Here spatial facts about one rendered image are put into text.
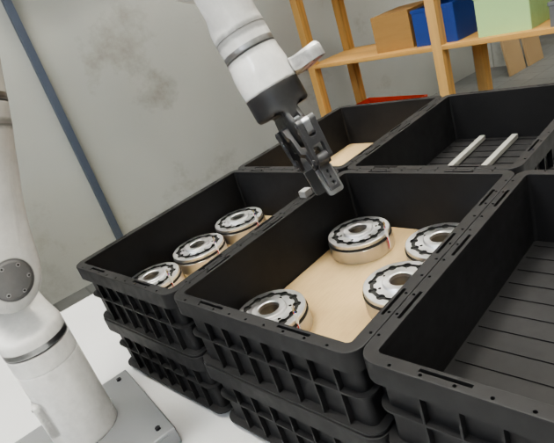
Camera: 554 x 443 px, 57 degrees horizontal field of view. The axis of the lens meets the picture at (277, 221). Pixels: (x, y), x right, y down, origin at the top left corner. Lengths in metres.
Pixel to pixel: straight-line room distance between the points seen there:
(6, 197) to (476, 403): 0.58
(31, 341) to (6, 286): 0.09
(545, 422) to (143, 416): 0.60
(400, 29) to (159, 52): 1.49
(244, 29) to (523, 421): 0.50
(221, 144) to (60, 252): 1.28
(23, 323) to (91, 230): 2.60
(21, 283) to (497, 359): 0.57
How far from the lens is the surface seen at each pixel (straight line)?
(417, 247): 0.75
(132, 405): 0.89
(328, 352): 0.49
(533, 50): 5.50
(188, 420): 0.85
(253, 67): 0.65
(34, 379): 0.80
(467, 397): 0.42
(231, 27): 0.66
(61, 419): 0.84
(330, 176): 0.65
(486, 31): 2.87
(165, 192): 3.49
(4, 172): 0.72
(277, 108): 0.64
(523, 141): 1.16
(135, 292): 0.77
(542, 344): 0.62
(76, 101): 3.30
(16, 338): 0.78
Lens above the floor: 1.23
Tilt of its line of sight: 23 degrees down
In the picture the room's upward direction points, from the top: 19 degrees counter-clockwise
